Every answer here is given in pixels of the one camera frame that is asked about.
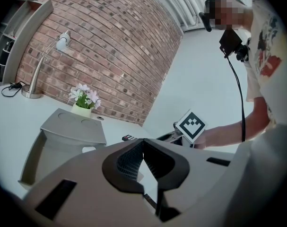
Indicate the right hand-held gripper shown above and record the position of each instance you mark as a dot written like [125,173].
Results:
[191,126]

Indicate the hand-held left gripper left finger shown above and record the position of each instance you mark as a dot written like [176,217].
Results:
[86,185]

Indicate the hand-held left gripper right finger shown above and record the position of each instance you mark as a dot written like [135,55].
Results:
[200,174]

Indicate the white remote control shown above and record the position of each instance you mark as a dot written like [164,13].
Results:
[87,149]

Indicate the black remote control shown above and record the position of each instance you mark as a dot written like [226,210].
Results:
[129,137]

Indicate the grey storage box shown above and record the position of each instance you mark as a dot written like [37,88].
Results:
[72,126]

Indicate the person's right forearm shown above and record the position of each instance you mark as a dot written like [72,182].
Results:
[228,131]

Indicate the potted pink flowers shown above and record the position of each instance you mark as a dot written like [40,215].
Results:
[81,112]

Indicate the silver desk lamp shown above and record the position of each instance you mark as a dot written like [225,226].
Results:
[33,91]

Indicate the person's white printed T-shirt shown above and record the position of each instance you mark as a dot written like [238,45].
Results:
[271,79]

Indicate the white ceiling pipes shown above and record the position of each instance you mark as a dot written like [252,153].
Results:
[188,13]

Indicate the person's head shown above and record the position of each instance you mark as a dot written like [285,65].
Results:
[228,13]

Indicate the black bottle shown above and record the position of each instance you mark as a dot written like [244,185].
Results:
[3,63]

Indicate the grey wooden shelf unit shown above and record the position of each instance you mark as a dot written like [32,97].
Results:
[27,32]

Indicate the black body-worn camera rig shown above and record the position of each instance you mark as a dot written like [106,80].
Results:
[230,41]

